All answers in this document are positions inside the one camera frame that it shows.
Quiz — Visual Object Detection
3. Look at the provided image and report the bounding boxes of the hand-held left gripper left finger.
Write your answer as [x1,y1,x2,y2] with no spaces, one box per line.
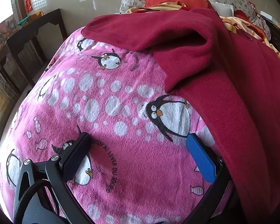
[13,132,95,224]

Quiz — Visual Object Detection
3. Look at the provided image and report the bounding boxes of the white pillow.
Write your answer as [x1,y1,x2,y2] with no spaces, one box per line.
[210,2,235,17]

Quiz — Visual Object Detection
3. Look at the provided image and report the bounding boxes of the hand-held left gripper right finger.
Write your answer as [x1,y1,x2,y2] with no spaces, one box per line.
[186,133,235,224]

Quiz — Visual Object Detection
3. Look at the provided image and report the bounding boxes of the orange basket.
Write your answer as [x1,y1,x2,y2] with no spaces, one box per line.
[23,11,42,26]

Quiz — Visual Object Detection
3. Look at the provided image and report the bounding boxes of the green cloth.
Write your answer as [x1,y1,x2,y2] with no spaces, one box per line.
[17,16,32,27]

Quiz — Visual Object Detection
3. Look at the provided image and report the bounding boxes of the stack of colourful boxes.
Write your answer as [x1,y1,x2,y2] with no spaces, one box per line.
[0,19,18,62]

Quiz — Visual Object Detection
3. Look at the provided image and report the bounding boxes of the pink penguin print blanket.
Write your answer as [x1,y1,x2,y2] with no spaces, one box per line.
[0,31,239,224]

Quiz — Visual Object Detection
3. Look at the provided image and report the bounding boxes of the dark wooden table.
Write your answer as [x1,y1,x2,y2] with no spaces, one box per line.
[6,9,68,88]

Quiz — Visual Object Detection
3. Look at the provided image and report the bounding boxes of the dark wooden nightstand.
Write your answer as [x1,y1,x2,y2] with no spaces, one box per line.
[263,10,280,59]

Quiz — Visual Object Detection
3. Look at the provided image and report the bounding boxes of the dark wooden cabinet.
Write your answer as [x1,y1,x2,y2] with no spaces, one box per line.
[0,44,33,139]

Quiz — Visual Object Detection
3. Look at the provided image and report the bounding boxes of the yellow orange blanket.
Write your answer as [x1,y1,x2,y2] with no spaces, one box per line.
[125,2,280,60]

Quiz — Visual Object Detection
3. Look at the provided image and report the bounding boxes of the maroon fleece garment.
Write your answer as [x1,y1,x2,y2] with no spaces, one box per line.
[81,8,280,224]

